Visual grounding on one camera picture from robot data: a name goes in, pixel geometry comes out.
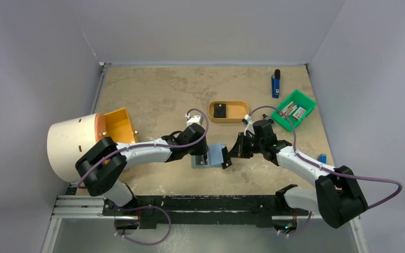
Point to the small blue object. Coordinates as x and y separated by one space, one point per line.
322 158

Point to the yellow drawer box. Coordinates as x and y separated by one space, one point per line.
119 127

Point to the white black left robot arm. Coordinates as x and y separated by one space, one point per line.
99 169

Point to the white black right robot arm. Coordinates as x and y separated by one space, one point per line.
337 196

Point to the tan oval tray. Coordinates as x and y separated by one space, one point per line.
236 110

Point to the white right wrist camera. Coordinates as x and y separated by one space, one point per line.
248 122

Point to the single black credit card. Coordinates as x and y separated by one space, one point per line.
201 160

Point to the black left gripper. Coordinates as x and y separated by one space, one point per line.
202 149

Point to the orange pencil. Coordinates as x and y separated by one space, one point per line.
288 109

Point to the green plastic bin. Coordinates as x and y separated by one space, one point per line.
298 98

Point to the grey-green card holder wallet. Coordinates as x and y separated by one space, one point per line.
214 156

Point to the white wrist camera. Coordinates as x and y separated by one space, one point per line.
195 119
248 122

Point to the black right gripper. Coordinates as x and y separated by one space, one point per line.
243 146

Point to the black credit card stack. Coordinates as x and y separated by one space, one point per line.
220 111

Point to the white cylinder container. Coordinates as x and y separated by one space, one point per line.
67 141

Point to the white red staple box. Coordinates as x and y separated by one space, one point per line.
298 113

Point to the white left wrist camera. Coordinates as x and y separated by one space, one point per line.
195 119

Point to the black aluminium base frame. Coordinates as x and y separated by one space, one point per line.
262 211

